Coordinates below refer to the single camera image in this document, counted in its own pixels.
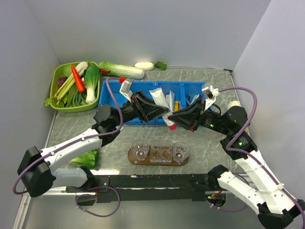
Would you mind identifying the brown wooden oval tray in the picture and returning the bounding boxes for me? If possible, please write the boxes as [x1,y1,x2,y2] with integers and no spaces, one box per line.
[128,146,189,167]

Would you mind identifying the yellow baby cabbage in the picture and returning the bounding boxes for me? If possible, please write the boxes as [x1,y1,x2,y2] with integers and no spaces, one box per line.
[227,100,241,109]

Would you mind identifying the aluminium rail frame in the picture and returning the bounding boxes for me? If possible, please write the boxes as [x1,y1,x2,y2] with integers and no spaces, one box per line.
[12,186,67,229]

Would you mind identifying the white red toothpaste tube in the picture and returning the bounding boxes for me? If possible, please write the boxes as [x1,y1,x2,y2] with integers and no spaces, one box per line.
[149,88,177,130]

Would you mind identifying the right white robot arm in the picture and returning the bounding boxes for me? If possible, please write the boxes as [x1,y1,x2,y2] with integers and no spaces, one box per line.
[169,99,305,229]

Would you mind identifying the yellow cap small tube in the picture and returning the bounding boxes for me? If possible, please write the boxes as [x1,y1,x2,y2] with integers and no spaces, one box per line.
[174,101,181,112]

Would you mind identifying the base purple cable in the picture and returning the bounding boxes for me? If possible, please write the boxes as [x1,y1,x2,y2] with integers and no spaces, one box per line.
[75,186,121,217]

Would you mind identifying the clear square organizer tray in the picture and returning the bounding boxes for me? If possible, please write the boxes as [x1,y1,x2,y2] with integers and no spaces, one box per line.
[150,140,173,164]

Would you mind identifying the white toothpaste tube blue cap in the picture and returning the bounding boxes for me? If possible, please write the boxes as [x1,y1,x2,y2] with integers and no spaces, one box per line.
[168,90,175,112]

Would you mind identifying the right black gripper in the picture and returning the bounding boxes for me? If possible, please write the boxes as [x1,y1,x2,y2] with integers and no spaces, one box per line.
[168,97,232,135]

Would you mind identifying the white radish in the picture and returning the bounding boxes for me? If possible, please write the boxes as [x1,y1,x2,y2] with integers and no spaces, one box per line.
[134,61,167,71]

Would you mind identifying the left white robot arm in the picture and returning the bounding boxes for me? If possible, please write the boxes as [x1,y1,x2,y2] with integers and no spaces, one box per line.
[17,91,169,198]

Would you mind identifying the right blue storage bin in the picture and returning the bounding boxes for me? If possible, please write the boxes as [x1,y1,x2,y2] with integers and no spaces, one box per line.
[155,81,205,110]

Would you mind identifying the orange carrot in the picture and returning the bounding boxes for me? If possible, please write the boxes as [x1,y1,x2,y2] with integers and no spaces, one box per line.
[71,65,86,93]

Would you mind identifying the white green leek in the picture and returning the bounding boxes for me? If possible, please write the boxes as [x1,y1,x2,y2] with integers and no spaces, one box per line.
[54,62,88,101]

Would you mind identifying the red chili pepper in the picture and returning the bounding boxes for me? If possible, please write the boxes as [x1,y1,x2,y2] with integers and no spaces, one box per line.
[100,68,111,74]

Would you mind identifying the green plastic basket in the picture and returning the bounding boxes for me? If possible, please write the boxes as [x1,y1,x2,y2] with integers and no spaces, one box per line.
[44,62,101,113]

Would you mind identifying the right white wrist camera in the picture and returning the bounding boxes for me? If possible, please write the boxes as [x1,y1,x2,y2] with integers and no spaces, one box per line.
[202,83,219,111]

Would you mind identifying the green lettuce head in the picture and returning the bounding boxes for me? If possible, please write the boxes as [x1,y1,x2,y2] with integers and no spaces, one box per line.
[70,149,99,169]

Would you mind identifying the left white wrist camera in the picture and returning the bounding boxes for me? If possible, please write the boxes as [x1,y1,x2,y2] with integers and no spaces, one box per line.
[119,77,133,102]

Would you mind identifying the napa cabbage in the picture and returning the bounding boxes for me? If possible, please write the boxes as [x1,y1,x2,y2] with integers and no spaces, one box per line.
[98,61,145,79]

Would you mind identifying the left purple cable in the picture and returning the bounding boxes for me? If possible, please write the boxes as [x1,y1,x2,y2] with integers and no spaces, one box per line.
[12,76,124,194]

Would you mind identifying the blue storage bin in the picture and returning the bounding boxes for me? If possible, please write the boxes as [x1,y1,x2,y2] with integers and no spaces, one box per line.
[155,81,205,110]
[98,80,157,125]

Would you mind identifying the black base frame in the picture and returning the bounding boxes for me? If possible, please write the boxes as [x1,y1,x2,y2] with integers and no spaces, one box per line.
[65,173,236,207]

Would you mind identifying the green bean bunch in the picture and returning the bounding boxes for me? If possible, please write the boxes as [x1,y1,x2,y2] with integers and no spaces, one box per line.
[56,85,87,108]

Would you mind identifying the left blue storage bin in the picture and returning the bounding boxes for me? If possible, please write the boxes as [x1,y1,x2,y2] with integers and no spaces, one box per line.
[98,80,157,125]

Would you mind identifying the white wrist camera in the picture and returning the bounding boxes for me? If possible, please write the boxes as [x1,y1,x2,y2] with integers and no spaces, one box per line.
[119,77,133,102]
[202,83,219,111]

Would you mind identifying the bok choy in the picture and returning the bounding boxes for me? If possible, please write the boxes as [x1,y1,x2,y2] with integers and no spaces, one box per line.
[84,64,99,104]

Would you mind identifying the white blue toothbrush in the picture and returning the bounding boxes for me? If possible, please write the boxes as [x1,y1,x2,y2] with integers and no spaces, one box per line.
[188,94,200,105]

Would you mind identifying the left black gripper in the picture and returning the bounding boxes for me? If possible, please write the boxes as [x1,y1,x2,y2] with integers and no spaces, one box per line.
[112,90,170,127]

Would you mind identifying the purple onion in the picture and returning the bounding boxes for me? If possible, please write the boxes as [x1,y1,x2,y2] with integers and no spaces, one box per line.
[57,77,67,86]

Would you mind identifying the clear plastic cup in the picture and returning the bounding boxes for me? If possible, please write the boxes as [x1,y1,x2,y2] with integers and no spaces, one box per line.
[131,139,150,160]
[172,142,190,165]

